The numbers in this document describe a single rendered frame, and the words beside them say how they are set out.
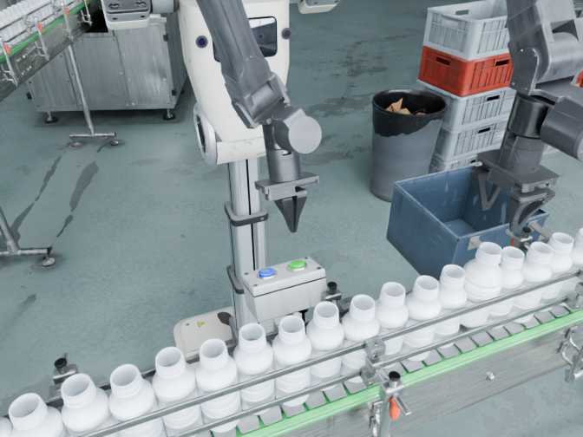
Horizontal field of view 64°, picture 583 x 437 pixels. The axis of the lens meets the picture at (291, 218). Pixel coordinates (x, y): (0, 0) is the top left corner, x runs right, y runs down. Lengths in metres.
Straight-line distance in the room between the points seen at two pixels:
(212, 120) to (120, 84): 3.28
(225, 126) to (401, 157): 1.96
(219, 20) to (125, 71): 3.67
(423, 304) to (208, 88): 0.65
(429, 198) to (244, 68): 1.01
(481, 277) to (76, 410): 0.64
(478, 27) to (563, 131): 2.35
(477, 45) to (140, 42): 2.59
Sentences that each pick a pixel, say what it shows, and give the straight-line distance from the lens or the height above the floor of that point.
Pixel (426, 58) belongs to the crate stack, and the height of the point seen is 0.81.
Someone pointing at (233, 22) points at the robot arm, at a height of 1.54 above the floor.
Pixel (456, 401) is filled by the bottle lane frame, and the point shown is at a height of 0.86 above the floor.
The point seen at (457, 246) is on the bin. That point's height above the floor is 0.92.
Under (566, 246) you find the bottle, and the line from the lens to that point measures 0.98.
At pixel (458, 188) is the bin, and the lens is 1.66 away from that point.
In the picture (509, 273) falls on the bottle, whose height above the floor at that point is 1.13.
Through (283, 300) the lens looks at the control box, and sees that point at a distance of 0.84.
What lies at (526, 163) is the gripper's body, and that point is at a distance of 0.73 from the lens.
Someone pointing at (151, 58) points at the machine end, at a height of 0.56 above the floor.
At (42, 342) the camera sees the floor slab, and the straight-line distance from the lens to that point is 2.48.
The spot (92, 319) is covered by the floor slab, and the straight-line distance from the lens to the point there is 2.49.
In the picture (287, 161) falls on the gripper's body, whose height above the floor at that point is 1.31.
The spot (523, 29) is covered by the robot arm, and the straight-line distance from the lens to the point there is 0.69.
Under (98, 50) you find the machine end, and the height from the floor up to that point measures 0.63.
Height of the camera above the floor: 1.68
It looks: 35 degrees down
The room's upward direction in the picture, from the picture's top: straight up
